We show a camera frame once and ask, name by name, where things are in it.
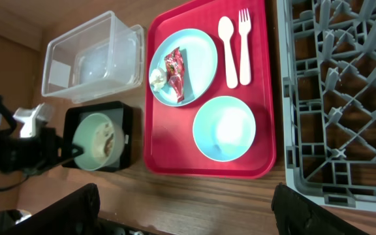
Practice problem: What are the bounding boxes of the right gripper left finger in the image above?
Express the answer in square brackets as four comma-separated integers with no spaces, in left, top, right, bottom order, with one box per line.
[2,183,101,235]

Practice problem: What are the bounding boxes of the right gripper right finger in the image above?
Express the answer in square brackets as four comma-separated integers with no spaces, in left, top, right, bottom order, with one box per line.
[271,183,368,235]

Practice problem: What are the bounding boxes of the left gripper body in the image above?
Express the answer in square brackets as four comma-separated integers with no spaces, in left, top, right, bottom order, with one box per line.
[0,127,63,173]

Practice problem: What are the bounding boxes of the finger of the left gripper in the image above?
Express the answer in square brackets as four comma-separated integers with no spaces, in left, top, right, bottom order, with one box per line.
[59,144,84,166]

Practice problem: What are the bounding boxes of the green bowl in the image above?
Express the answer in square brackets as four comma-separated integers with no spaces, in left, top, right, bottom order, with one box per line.
[72,113,125,171]

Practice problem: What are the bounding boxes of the rice and food scraps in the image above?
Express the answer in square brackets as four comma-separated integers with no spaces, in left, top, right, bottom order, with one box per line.
[92,123,114,162]

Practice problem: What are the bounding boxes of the white tissue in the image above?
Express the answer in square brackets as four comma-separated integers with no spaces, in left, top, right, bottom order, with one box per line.
[149,68,167,92]

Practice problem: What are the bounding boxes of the red snack wrapper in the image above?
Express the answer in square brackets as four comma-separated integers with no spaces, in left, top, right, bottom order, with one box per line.
[164,47,185,102]

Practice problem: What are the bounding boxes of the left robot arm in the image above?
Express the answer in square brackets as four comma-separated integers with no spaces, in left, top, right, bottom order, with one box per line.
[0,96,84,181]

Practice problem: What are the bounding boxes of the black waste tray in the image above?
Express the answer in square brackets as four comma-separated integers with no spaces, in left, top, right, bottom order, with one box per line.
[63,101,133,172]

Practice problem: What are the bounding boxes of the grey dishwasher rack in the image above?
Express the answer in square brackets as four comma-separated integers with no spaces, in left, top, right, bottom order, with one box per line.
[277,0,376,212]

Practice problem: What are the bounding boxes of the red serving tray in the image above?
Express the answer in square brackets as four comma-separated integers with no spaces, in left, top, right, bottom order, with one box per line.
[144,0,276,179]

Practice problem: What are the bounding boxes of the clear plastic bin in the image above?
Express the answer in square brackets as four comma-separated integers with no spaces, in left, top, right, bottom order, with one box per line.
[41,10,145,104]

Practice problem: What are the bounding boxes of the light blue saucer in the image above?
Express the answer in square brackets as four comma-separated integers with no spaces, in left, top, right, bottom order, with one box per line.
[193,96,257,162]

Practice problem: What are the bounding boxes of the light blue plate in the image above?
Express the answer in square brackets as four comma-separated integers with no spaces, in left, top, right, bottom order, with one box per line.
[148,29,218,107]

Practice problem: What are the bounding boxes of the white plastic fork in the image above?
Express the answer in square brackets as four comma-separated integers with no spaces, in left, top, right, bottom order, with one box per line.
[238,8,251,86]

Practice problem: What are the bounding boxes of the white plastic spoon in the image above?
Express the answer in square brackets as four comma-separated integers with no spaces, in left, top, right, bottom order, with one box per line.
[218,16,238,89]

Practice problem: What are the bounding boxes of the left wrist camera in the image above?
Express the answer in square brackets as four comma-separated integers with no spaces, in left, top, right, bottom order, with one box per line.
[13,103,54,138]

